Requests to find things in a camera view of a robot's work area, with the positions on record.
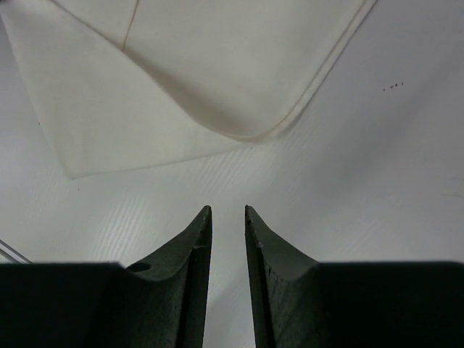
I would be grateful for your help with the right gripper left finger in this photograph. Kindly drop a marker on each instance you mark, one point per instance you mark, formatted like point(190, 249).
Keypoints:
point(158, 301)

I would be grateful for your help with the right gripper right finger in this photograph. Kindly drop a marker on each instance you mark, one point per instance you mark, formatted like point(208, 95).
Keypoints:
point(300, 302)

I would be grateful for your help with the white cloth napkin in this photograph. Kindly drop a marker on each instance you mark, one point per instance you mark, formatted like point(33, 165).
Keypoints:
point(124, 85)

